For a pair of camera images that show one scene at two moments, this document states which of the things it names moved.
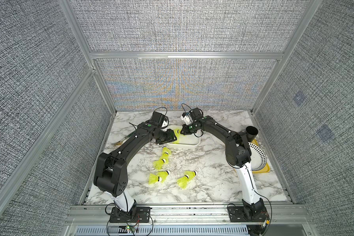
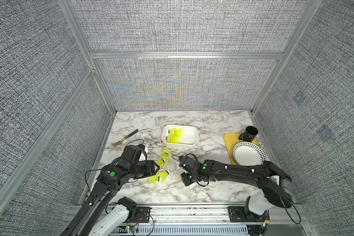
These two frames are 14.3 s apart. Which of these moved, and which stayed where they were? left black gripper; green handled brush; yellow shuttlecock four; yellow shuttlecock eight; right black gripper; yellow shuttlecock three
Moved: right black gripper; left black gripper
Stayed: yellow shuttlecock eight; yellow shuttlecock three; yellow shuttlecock four; green handled brush
